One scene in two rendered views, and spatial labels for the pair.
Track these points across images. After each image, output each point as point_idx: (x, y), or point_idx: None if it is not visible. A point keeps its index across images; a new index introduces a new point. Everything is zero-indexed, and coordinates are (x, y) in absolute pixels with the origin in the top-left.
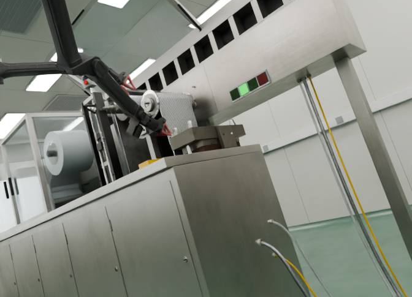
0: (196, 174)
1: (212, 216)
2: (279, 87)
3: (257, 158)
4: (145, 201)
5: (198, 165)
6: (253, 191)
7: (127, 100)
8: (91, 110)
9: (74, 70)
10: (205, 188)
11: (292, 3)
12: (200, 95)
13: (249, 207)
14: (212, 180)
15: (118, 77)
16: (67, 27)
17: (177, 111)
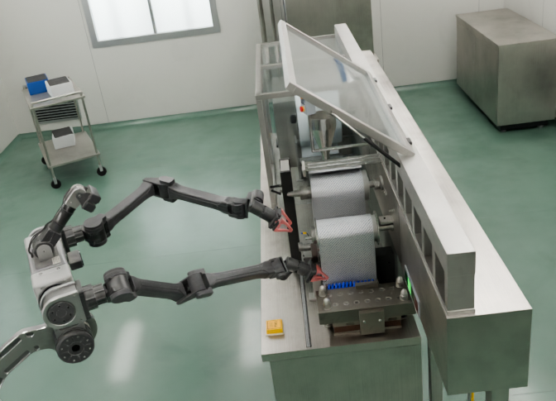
0: (297, 367)
1: (305, 398)
2: None
3: (405, 353)
4: None
5: (303, 360)
6: (378, 383)
7: (256, 276)
8: (275, 192)
9: (179, 303)
10: (304, 378)
11: (433, 288)
12: (395, 226)
13: (364, 396)
14: (317, 372)
15: (270, 220)
16: (163, 294)
17: (346, 251)
